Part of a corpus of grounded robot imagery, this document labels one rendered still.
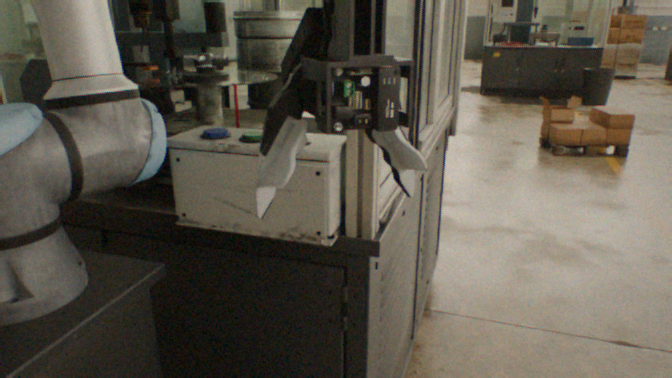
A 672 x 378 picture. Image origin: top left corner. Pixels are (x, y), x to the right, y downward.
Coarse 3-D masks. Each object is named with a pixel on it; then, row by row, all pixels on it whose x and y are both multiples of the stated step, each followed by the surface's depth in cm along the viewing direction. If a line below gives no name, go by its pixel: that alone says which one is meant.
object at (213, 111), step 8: (200, 88) 112; (208, 88) 112; (216, 88) 113; (200, 96) 113; (208, 96) 113; (216, 96) 114; (200, 104) 113; (208, 104) 113; (216, 104) 114; (200, 112) 114; (208, 112) 114; (216, 112) 115; (200, 120) 115; (208, 120) 114; (216, 120) 115
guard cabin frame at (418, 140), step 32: (416, 0) 103; (416, 32) 105; (416, 64) 107; (0, 96) 187; (416, 96) 110; (448, 96) 192; (416, 128) 119; (448, 128) 202; (352, 160) 74; (352, 192) 75; (384, 192) 85; (352, 224) 77
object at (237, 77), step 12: (168, 72) 124; (240, 72) 124; (252, 72) 124; (264, 72) 124; (144, 84) 101; (156, 84) 101; (168, 84) 101; (180, 84) 101; (192, 84) 101; (204, 84) 101; (216, 84) 101; (228, 84) 101; (240, 84) 102
